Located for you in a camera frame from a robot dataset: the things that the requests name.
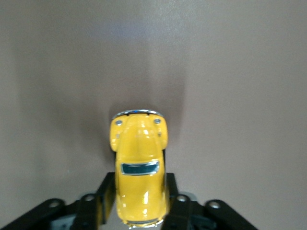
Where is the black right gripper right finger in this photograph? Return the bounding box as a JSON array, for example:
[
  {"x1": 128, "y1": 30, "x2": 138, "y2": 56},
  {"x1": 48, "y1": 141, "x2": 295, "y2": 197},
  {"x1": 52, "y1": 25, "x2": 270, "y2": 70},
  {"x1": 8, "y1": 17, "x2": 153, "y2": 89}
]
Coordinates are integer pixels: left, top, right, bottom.
[{"x1": 162, "y1": 172, "x2": 255, "y2": 230}]

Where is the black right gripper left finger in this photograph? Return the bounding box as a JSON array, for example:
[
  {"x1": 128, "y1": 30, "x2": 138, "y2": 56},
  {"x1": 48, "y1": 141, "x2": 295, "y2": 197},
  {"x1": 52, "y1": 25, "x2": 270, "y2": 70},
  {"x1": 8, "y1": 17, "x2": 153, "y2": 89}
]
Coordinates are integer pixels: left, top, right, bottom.
[{"x1": 0, "y1": 171, "x2": 117, "y2": 230}]

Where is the yellow beetle toy car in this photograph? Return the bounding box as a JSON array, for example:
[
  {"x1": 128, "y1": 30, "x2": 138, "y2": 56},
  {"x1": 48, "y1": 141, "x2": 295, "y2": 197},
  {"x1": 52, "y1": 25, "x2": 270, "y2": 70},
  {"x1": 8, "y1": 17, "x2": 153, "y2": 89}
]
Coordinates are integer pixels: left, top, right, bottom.
[{"x1": 109, "y1": 109, "x2": 171, "y2": 229}]

